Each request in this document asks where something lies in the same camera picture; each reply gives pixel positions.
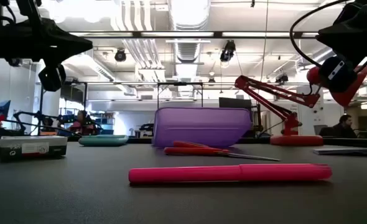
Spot silver ceiling duct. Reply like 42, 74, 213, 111
167, 0, 211, 63

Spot red handled scissors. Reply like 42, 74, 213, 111
164, 140, 281, 162

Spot blue lit computer monitor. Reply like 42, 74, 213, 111
0, 100, 12, 121

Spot small dark eraser box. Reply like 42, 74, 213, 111
0, 135, 68, 163

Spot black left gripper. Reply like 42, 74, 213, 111
0, 17, 94, 63

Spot teal dish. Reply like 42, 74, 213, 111
78, 134, 129, 147

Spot grey office chair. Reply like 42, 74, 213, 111
313, 124, 328, 136

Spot purple plastic pencil case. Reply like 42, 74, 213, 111
152, 107, 253, 149

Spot red desk lamp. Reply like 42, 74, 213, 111
235, 63, 367, 146

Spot white notepad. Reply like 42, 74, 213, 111
312, 147, 367, 157

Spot person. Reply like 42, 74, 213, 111
318, 114, 358, 139
68, 110, 94, 136

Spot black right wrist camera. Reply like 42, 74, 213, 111
319, 55, 358, 93

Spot black overhead frame bar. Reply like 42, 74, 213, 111
68, 30, 320, 39

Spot blue storage shelf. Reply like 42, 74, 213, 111
91, 113, 116, 135

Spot black computer monitor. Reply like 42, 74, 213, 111
218, 97, 253, 110

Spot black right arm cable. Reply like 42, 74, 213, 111
289, 0, 352, 68

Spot pink marker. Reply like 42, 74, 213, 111
128, 163, 333, 185

